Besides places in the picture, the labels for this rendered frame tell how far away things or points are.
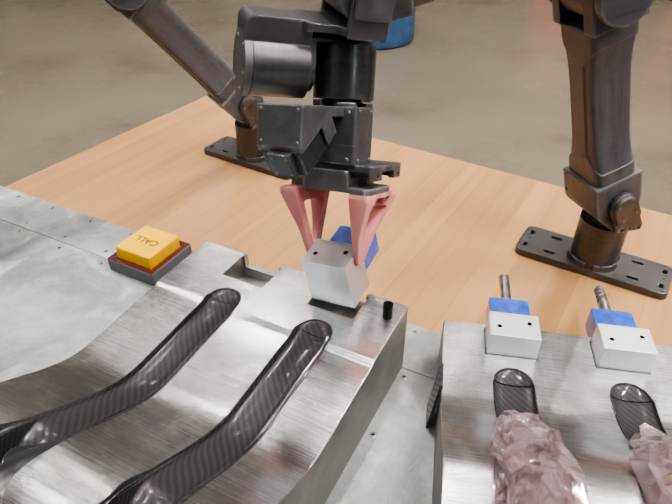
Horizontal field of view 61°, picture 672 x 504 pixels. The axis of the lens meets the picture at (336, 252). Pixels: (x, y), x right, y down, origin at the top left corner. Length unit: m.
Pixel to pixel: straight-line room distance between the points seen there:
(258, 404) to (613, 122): 0.49
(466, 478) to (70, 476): 0.28
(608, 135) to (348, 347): 0.39
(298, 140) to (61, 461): 0.29
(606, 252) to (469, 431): 0.40
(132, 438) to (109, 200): 0.59
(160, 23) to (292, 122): 0.50
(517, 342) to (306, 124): 0.30
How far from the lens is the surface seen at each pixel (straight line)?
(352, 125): 0.51
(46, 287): 0.85
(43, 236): 0.96
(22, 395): 0.54
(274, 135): 0.47
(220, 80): 0.98
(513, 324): 0.62
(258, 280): 0.68
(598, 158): 0.74
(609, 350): 0.63
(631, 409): 0.62
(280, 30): 0.51
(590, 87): 0.69
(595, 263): 0.85
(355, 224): 0.53
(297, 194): 0.55
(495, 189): 1.02
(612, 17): 0.64
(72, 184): 1.10
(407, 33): 4.61
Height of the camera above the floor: 1.28
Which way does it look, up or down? 36 degrees down
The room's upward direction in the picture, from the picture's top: straight up
